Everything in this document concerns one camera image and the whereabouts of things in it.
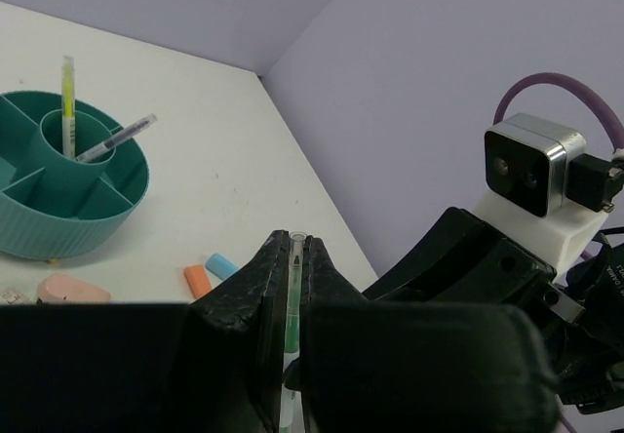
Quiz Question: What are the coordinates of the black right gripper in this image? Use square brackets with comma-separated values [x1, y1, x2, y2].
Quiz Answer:
[363, 208, 585, 370]

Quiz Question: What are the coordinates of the teal round divided organizer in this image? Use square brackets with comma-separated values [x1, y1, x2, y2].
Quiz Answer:
[1, 91, 149, 260]

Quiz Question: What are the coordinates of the blue eraser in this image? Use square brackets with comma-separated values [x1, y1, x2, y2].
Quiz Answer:
[205, 253, 239, 281]

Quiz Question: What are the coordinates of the purple gel pen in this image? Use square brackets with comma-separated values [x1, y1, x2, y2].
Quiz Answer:
[75, 114, 158, 163]

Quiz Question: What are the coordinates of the white staple box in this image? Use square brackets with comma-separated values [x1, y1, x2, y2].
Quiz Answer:
[0, 289, 24, 304]

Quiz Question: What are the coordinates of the green gel pen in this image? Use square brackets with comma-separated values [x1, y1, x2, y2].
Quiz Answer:
[279, 232, 306, 432]

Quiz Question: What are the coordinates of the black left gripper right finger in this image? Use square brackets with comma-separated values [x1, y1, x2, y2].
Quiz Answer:
[299, 238, 560, 432]

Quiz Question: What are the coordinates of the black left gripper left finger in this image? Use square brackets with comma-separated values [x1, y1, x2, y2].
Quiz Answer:
[1, 230, 289, 432]

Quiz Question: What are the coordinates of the yellow gel pen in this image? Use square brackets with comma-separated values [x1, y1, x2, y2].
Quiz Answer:
[61, 56, 75, 159]

